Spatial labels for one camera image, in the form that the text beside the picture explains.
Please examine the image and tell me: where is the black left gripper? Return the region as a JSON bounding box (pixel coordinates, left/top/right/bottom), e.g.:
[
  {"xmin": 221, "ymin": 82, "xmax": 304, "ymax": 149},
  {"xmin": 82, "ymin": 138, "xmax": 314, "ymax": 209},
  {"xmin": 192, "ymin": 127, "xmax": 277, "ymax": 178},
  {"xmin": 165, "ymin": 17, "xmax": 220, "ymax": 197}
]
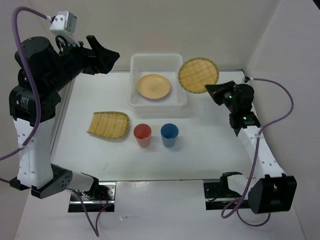
[{"xmin": 47, "ymin": 34, "xmax": 120, "ymax": 92}]

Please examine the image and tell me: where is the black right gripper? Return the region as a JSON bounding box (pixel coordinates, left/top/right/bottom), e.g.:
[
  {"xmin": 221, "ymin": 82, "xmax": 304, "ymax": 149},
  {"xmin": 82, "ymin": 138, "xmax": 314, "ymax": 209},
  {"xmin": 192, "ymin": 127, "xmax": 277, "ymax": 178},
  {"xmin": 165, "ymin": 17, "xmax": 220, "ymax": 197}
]
[{"xmin": 205, "ymin": 80, "xmax": 238, "ymax": 113}]

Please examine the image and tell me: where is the round bamboo tray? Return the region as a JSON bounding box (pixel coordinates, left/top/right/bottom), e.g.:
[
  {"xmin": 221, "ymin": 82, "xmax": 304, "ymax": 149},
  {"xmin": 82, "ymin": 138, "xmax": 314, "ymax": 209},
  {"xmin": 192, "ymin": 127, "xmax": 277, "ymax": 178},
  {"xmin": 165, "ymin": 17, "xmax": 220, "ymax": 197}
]
[{"xmin": 178, "ymin": 57, "xmax": 220, "ymax": 94}]

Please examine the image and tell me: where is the yellow plastic plate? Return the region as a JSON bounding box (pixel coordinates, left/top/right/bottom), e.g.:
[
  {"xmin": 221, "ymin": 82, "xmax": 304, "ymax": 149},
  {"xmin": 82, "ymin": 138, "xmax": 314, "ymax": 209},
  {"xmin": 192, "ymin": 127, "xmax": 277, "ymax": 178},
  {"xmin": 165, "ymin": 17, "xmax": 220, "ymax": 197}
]
[{"xmin": 137, "ymin": 74, "xmax": 171, "ymax": 99}]

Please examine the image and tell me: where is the purple plastic plate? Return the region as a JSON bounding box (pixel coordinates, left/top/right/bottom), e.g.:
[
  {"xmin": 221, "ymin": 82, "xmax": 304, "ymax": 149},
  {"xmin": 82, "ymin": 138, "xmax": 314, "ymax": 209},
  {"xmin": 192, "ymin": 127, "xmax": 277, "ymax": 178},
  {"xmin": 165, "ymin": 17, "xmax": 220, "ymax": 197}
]
[{"xmin": 141, "ymin": 92, "xmax": 171, "ymax": 102}]

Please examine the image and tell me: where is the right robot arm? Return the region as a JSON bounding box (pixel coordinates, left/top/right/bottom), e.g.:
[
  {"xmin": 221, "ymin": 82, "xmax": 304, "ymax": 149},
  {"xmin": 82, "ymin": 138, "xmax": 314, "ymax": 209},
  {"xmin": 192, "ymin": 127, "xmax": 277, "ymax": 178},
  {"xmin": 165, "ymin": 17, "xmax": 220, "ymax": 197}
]
[{"xmin": 205, "ymin": 81, "xmax": 297, "ymax": 219}]

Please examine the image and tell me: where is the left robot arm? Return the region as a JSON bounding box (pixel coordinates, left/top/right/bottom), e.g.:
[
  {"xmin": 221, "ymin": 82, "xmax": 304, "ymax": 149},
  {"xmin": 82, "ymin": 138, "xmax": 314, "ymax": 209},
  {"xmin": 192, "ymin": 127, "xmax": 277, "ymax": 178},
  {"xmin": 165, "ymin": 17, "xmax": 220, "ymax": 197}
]
[{"xmin": 9, "ymin": 35, "xmax": 120, "ymax": 200}]

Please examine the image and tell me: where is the white plastic bin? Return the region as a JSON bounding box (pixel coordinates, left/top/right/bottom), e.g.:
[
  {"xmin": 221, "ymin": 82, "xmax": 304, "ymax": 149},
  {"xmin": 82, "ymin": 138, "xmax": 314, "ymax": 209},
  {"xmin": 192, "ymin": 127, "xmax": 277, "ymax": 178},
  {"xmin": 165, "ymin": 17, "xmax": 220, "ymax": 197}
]
[{"xmin": 127, "ymin": 53, "xmax": 189, "ymax": 118}]

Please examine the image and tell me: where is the blue plastic cup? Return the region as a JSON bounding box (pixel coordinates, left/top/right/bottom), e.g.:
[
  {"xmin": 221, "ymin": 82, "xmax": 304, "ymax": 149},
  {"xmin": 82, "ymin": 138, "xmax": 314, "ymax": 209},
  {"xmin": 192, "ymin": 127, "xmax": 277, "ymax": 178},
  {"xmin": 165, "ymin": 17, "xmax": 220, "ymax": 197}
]
[{"xmin": 160, "ymin": 123, "xmax": 179, "ymax": 148}]

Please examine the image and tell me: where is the fan-shaped bamboo tray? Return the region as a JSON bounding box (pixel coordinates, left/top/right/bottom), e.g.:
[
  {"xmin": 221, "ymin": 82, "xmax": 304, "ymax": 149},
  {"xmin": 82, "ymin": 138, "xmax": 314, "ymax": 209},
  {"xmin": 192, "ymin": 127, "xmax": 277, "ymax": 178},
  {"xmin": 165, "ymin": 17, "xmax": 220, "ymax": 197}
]
[{"xmin": 87, "ymin": 111, "xmax": 130, "ymax": 140}]

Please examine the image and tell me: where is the red plastic cup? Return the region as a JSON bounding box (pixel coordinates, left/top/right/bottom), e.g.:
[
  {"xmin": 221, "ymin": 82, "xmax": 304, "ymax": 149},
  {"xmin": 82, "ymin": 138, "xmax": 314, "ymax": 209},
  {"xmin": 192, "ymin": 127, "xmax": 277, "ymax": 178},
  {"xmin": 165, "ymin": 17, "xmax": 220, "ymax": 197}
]
[{"xmin": 133, "ymin": 123, "xmax": 152, "ymax": 148}]

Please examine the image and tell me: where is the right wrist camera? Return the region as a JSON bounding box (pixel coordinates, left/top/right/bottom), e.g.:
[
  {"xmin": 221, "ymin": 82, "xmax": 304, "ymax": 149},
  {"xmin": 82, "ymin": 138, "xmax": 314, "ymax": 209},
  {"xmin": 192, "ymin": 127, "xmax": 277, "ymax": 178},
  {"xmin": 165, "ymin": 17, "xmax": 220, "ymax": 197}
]
[{"xmin": 243, "ymin": 76, "xmax": 255, "ymax": 83}]

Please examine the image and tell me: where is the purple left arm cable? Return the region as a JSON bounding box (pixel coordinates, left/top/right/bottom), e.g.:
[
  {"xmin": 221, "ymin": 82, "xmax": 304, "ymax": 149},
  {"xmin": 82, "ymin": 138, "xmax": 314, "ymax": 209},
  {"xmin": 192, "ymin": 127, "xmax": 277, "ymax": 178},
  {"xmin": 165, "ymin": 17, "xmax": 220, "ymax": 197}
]
[{"xmin": 0, "ymin": 6, "xmax": 114, "ymax": 238}]

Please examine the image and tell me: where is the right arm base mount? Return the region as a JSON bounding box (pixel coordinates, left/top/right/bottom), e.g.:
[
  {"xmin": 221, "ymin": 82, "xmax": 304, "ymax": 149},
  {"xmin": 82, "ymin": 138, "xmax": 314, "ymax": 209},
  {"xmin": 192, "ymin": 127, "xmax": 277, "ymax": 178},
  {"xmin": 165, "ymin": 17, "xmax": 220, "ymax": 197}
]
[{"xmin": 203, "ymin": 179, "xmax": 241, "ymax": 211}]

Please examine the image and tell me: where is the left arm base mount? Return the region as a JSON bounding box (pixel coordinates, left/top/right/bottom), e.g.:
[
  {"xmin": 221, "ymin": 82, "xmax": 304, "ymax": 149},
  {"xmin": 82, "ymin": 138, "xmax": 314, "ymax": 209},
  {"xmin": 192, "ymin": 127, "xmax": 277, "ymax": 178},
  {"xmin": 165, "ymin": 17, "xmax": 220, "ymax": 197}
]
[{"xmin": 68, "ymin": 181, "xmax": 117, "ymax": 213}]

